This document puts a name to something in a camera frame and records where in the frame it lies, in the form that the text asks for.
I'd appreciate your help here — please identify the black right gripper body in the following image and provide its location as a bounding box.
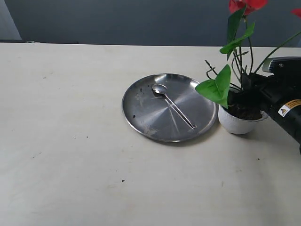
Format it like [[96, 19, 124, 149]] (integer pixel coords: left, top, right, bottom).
[[242, 56, 301, 143]]

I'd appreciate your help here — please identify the small steel spoon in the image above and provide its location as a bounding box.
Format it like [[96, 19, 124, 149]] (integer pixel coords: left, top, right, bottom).
[[152, 83, 197, 129]]

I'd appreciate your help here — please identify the white scalloped plastic pot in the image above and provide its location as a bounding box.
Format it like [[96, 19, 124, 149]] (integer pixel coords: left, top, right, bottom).
[[218, 105, 268, 135]]

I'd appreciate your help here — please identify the dark potting soil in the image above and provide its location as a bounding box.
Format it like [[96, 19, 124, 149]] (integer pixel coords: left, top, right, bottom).
[[226, 104, 262, 121]]

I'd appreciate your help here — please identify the round steel plate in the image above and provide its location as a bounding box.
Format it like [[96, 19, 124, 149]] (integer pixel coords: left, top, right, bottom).
[[122, 73, 218, 143]]

